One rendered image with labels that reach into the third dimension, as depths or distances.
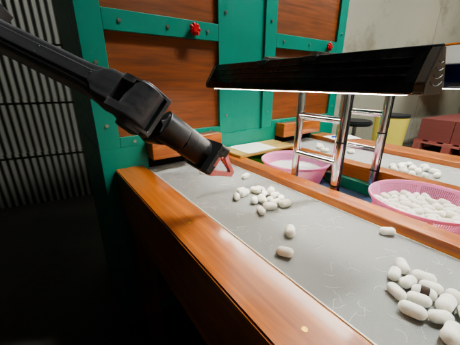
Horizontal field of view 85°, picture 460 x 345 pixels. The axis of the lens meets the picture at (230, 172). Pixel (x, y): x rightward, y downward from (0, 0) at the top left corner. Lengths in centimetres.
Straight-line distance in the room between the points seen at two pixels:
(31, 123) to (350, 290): 262
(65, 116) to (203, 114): 180
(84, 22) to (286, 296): 88
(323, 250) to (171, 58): 81
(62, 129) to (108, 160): 177
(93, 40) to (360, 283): 92
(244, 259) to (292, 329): 14
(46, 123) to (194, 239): 233
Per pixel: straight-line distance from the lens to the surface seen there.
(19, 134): 279
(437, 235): 67
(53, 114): 271
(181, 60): 104
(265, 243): 55
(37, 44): 58
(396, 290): 50
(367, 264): 56
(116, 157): 98
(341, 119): 75
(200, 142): 49
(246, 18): 123
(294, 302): 41
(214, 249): 49
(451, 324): 48
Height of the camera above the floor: 106
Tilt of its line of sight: 20 degrees down
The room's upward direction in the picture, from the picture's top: straight up
